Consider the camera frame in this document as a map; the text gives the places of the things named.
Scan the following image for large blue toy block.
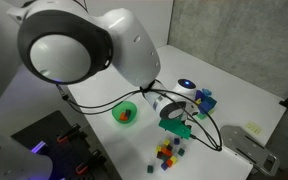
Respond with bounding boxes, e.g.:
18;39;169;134
198;100;214;115

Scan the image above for light blue toy piece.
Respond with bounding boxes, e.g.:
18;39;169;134
201;87;214;98

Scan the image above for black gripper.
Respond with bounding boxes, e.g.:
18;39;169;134
179;111;200;128

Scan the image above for green plastic bowl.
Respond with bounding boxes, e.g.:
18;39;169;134
111;100;139;126

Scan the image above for purple toy block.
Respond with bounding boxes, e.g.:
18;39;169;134
194;89;205;101

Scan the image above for green flat toy piece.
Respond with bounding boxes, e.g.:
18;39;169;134
195;112;215;121

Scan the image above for black base panel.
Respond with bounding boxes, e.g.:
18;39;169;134
10;110;122;180

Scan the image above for long orange block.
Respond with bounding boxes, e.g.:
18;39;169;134
160;147;174;158

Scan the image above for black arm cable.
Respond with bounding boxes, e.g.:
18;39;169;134
67;89;146;116
55;83;146;110

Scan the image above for grey metal mounting plate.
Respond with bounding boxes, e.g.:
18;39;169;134
219;124;281;177

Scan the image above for black looped camera cable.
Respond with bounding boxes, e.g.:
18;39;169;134
155;87;224;153

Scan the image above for orange and black clamp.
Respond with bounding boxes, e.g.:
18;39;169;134
75;150;102;176
56;123;82;145

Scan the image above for yellow sticky note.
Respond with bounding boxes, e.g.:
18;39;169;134
245;121;263;136

